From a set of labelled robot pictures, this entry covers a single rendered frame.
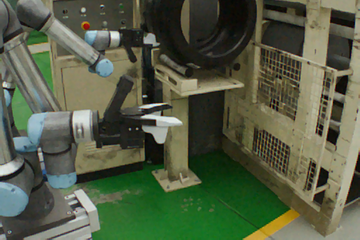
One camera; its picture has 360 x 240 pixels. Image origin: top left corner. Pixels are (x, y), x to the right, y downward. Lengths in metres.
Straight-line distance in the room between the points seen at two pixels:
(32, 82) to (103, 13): 1.33
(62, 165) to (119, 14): 1.50
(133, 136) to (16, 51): 0.36
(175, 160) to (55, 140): 1.59
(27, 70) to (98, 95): 1.37
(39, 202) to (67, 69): 1.22
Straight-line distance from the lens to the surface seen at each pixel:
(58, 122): 0.80
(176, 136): 2.24
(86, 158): 2.39
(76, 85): 2.18
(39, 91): 0.91
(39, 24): 1.39
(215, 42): 2.02
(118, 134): 0.81
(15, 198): 0.87
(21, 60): 0.90
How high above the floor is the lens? 1.38
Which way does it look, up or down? 22 degrees down
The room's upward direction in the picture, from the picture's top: straight up
